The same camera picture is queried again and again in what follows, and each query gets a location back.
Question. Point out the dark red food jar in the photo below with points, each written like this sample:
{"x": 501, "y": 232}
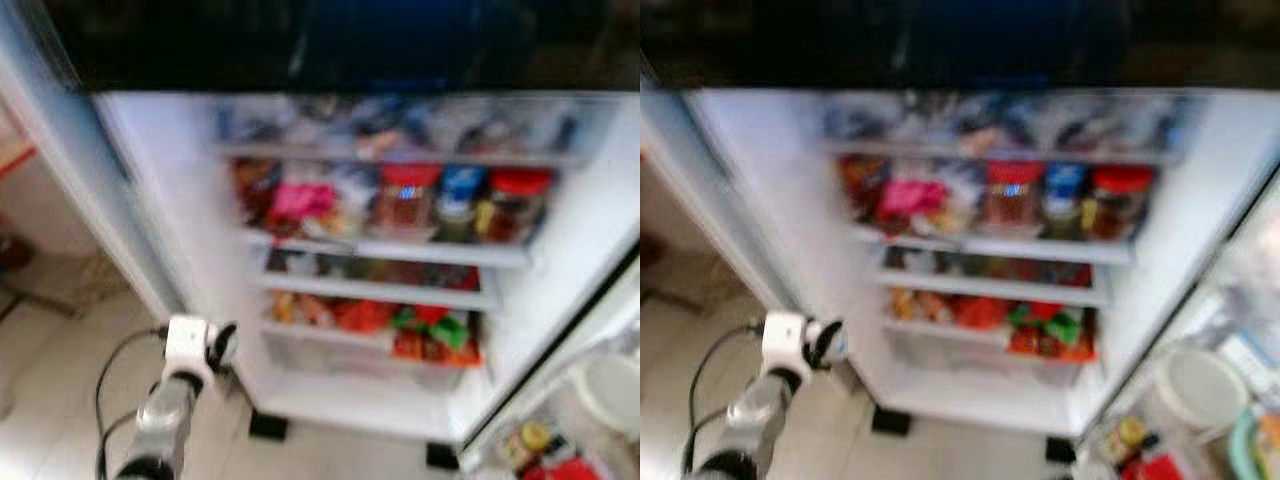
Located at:
{"x": 255, "y": 190}
{"x": 862, "y": 187}

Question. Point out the clear fridge shelf bin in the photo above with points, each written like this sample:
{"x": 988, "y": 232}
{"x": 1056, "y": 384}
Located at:
{"x": 400, "y": 125}
{"x": 1010, "y": 122}

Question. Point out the black glass fridge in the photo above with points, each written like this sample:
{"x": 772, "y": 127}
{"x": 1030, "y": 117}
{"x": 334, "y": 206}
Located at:
{"x": 170, "y": 200}
{"x": 780, "y": 200}

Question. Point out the red box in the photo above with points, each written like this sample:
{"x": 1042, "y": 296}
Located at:
{"x": 572, "y": 469}
{"x": 1165, "y": 467}

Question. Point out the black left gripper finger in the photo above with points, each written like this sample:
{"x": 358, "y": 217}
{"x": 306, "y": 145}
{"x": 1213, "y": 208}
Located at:
{"x": 230, "y": 340}
{"x": 828, "y": 335}

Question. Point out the orange food packet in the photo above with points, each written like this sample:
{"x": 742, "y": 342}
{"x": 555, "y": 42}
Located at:
{"x": 980, "y": 312}
{"x": 365, "y": 315}

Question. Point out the yellow lid jar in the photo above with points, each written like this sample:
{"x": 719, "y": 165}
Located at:
{"x": 534, "y": 437}
{"x": 1132, "y": 432}

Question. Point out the small clear water bottle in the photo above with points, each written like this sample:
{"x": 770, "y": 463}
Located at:
{"x": 843, "y": 346}

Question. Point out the red lid glass jar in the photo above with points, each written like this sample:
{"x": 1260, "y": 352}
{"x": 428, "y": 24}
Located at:
{"x": 520, "y": 205}
{"x": 1014, "y": 198}
{"x": 1122, "y": 203}
{"x": 407, "y": 200}

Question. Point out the black fridge foot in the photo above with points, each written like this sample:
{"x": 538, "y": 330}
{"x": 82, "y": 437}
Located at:
{"x": 1061, "y": 450}
{"x": 269, "y": 426}
{"x": 442, "y": 456}
{"x": 891, "y": 420}

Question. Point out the black glass fridge door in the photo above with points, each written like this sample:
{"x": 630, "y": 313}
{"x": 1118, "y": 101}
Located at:
{"x": 1200, "y": 300}
{"x": 600, "y": 320}

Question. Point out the white fridge shelf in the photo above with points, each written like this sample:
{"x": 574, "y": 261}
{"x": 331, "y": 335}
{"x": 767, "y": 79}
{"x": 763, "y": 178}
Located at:
{"x": 380, "y": 292}
{"x": 990, "y": 288}
{"x": 400, "y": 250}
{"x": 1010, "y": 247}

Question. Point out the pink food packet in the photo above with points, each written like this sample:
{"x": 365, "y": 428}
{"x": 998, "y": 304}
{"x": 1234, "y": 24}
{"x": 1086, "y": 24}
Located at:
{"x": 910, "y": 197}
{"x": 300, "y": 200}

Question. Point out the blue lid glass jar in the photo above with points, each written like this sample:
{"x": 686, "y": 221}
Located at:
{"x": 461, "y": 200}
{"x": 1066, "y": 198}

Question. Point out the green and red packet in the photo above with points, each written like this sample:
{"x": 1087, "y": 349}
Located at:
{"x": 1052, "y": 332}
{"x": 440, "y": 335}

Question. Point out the clear fridge drawer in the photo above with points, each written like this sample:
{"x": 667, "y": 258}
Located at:
{"x": 330, "y": 360}
{"x": 940, "y": 355}

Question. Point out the white round tub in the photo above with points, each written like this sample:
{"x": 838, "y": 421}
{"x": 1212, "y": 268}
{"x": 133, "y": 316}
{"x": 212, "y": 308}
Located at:
{"x": 610, "y": 390}
{"x": 1200, "y": 390}

